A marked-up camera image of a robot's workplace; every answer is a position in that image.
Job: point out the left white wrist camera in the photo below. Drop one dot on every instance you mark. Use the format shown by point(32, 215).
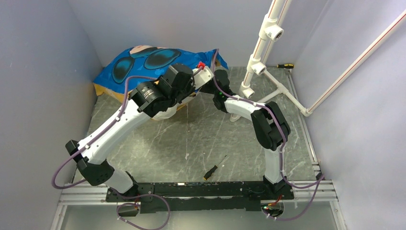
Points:
point(202, 74)

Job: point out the white pillow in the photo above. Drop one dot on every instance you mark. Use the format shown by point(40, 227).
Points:
point(162, 115)

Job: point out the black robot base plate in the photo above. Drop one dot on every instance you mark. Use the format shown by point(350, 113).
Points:
point(193, 196)

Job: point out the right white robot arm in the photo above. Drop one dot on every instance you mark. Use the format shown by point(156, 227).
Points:
point(270, 126)

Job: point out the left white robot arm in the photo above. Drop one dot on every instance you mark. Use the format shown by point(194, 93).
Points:
point(156, 99)

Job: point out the white PVC pipe frame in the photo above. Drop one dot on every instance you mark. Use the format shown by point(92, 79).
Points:
point(329, 40)

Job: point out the screwdriver at back right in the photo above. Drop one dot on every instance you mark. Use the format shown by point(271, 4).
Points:
point(285, 66)

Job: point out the black yellow screwdriver on table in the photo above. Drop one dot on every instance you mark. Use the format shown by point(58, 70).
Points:
point(210, 172)

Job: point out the aluminium rail frame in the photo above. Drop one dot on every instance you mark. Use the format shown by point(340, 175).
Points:
point(270, 209)

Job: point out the yellow blue pillowcase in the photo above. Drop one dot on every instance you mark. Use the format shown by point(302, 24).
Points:
point(152, 61)

